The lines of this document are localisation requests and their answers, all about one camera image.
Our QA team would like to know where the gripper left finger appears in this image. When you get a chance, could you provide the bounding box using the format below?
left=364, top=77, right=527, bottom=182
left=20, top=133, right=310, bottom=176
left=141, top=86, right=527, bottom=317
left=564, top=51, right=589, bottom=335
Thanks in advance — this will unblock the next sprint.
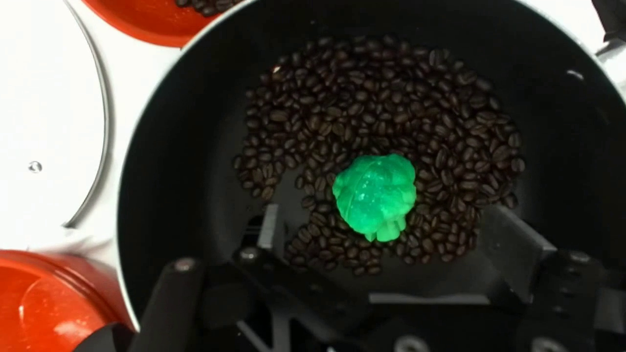
left=235, top=202, right=368, bottom=331

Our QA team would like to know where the coffee beans pile in bowl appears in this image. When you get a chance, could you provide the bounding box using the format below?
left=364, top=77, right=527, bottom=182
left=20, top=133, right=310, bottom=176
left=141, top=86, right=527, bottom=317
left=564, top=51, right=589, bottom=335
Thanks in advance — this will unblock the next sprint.
left=175, top=0, right=243, bottom=18

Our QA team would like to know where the black cooking pot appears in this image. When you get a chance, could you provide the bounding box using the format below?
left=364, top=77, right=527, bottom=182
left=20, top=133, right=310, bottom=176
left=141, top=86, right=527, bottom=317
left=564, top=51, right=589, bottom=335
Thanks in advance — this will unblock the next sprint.
left=116, top=0, right=626, bottom=352

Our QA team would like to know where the glass lid with black knob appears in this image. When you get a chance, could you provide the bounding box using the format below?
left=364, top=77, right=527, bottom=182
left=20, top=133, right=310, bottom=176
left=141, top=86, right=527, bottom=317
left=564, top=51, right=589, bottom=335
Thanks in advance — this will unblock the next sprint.
left=0, top=0, right=114, bottom=231

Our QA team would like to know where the coffee beans pile in pot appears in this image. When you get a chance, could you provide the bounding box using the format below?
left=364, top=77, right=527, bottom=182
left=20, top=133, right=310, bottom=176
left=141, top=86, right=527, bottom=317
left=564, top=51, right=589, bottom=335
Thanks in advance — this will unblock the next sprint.
left=233, top=36, right=529, bottom=278

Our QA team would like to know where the red bowl holding beans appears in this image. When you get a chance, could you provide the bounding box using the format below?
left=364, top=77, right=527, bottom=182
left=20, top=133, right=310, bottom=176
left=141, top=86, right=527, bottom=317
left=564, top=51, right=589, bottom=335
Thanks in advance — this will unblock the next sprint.
left=81, top=0, right=247, bottom=49

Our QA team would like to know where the empty red bowl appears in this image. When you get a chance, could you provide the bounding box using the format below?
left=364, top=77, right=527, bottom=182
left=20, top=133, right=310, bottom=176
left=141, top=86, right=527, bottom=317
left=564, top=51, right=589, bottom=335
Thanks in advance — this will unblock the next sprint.
left=0, top=249, right=134, bottom=352

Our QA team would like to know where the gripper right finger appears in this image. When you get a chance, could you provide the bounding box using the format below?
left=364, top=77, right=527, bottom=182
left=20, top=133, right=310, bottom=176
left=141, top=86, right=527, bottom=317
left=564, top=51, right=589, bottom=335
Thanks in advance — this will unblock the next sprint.
left=486, top=204, right=613, bottom=352

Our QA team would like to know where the green toy broccoli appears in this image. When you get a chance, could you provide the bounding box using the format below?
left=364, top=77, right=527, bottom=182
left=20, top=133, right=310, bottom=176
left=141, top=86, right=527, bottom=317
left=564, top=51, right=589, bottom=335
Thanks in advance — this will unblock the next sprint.
left=331, top=153, right=419, bottom=245

